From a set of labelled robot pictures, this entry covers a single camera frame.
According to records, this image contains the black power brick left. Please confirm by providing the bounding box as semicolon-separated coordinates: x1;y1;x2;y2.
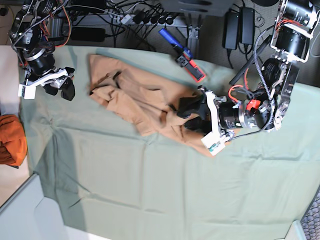
70;27;106;42

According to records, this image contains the tan T-shirt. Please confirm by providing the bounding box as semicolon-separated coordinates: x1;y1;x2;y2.
88;54;211;157

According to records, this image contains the aluminium frame post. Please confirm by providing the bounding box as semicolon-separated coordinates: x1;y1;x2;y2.
176;13;204;59

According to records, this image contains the blue clamp at table middle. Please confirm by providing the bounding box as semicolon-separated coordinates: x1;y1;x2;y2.
158;28;206;83

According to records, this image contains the black power adapter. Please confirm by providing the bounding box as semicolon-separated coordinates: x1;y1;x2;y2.
222;11;239;50
239;7;256;45

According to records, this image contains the grey overhead camera mount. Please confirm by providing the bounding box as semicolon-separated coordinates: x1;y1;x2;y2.
159;0;235;17

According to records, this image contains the black power adapter far right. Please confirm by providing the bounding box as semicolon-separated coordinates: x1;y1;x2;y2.
239;7;256;45

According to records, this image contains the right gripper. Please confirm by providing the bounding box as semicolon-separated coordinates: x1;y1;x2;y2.
23;48;76;101

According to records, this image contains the orange folded garment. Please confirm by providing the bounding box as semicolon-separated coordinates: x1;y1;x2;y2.
0;114;28;168

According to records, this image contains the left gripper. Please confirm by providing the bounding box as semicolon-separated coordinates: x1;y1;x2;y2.
176;86;273;137

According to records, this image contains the green table cloth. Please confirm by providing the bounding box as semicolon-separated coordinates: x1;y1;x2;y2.
20;46;320;240

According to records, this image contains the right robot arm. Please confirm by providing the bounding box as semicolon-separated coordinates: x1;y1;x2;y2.
9;0;76;101

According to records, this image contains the white plastic bin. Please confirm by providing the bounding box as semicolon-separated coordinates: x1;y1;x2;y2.
0;173;70;240

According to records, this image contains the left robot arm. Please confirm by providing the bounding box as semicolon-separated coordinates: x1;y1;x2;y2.
177;0;320;141

